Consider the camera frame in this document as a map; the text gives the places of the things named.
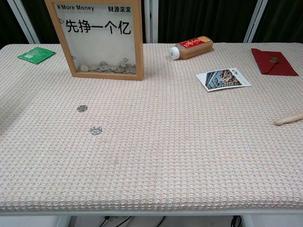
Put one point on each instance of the silver coin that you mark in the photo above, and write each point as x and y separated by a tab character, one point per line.
82	108
95	130

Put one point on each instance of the pile of silver coins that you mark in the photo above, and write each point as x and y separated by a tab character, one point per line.
104	68

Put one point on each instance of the wooden frame coin box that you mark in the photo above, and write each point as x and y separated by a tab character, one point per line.
99	52

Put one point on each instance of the beige woven tablecloth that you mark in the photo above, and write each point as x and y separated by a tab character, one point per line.
165	142

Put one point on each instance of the brown bottle with red label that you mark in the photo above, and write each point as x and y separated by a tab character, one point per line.
194	49

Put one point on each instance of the photo postcard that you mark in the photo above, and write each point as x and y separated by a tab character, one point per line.
222	79

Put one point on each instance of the black partition screen panel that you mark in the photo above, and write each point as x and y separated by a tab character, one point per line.
43	30
284	19
201	19
4	23

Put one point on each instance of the green foil sachet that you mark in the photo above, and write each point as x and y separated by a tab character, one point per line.
35	55

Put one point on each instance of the red envelope with wax seal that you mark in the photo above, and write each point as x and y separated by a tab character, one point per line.
279	67

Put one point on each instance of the light wooden stick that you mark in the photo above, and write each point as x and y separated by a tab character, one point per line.
288	119

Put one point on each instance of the white table frame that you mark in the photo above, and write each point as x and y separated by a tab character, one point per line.
247	222

